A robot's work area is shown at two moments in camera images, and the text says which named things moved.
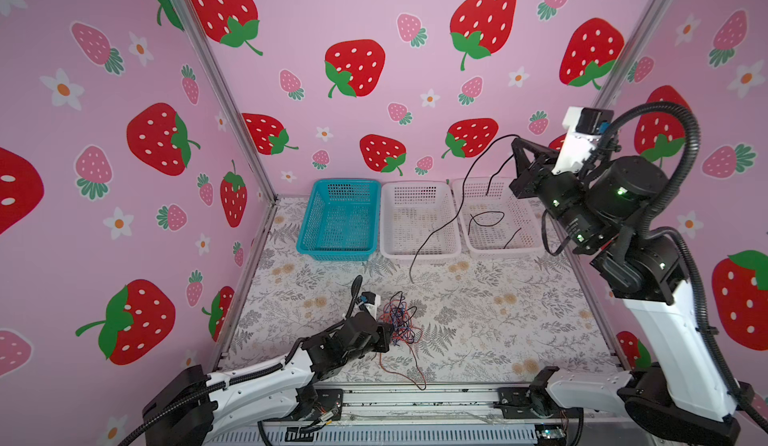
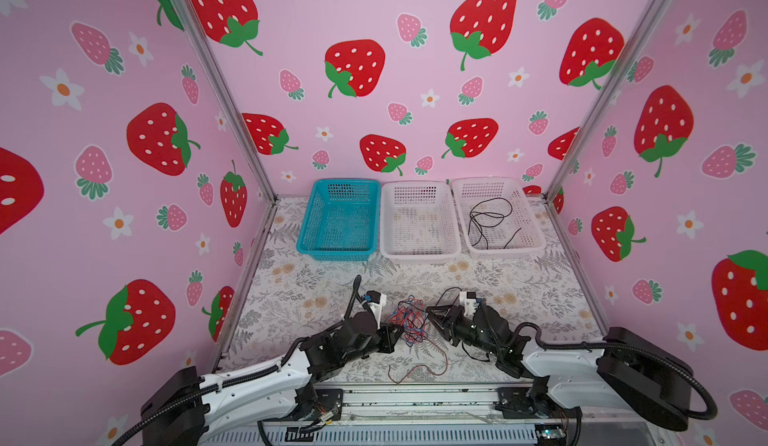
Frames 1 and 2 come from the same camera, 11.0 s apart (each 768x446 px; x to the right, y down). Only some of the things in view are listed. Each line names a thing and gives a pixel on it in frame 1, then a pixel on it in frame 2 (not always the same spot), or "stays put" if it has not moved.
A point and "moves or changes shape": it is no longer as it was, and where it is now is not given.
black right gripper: x=530 y=177 to x=449 y=327
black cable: x=403 y=316 moves or changes shape
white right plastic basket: x=496 y=223 stays put
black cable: x=477 y=213 to x=489 y=213
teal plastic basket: x=341 y=220 stays put
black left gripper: x=385 y=334 stays put
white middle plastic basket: x=413 y=212 stays put
